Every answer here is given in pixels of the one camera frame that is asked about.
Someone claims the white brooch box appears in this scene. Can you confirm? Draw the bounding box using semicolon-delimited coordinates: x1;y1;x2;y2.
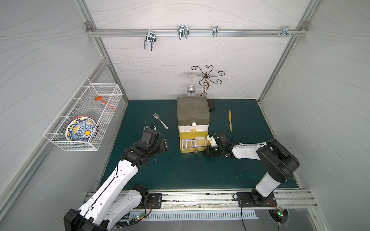
181;139;196;149
195;137;207;147

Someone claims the three-tier drawer organizer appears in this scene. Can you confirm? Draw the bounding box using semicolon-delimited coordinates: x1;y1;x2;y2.
177;96;211;154

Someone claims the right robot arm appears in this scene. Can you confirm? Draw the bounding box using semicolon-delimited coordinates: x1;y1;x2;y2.
203;132;300;200

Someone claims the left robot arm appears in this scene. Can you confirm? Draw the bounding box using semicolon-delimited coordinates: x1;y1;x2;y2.
64;129;169;231

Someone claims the metal spoon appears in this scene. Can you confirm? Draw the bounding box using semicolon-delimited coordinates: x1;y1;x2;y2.
153;113;168;129

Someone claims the wooden knife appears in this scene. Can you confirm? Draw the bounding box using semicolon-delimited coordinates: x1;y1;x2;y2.
228;110;233;133

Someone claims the clear wine glass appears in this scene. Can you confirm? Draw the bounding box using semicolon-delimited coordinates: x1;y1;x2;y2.
187;73;196;97

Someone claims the orange plastic spatula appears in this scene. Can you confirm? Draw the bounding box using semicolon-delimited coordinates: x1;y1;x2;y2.
95;96;116;111

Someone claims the patterned ceramic plate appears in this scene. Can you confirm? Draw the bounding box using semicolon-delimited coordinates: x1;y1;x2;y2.
65;116;97;142

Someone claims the ornate metal cup stand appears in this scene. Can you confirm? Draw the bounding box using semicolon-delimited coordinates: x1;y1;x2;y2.
191;64;225;97

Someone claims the white ventilation grille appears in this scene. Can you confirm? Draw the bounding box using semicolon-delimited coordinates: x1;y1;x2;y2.
144;209;259;221

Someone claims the metal double hook left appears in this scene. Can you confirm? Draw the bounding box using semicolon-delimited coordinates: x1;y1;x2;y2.
144;31;157;51

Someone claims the metal double hook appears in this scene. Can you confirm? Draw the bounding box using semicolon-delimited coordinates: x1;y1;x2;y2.
144;31;157;51
177;26;189;40

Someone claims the metal double hook middle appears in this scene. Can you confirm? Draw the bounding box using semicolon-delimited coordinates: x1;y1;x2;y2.
177;26;189;40

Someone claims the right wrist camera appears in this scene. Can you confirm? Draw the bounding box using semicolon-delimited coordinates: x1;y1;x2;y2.
206;135;217;147

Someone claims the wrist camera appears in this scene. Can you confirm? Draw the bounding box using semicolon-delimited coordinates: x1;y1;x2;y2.
206;135;217;147
145;125;157;130

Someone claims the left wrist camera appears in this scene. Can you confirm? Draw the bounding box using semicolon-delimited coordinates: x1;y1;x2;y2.
145;125;157;130

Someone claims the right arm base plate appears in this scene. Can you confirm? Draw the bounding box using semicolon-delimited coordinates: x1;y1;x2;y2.
233;191;278;208

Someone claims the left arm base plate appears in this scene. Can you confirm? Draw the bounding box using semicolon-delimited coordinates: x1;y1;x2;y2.
139;193;163;209

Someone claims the white wire basket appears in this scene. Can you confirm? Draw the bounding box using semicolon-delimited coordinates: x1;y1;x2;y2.
43;79;122;152

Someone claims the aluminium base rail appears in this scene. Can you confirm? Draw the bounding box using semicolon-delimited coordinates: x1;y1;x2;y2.
83;189;319;210

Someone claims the aluminium overhead rail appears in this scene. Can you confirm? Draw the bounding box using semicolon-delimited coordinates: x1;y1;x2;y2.
86;28;309;38

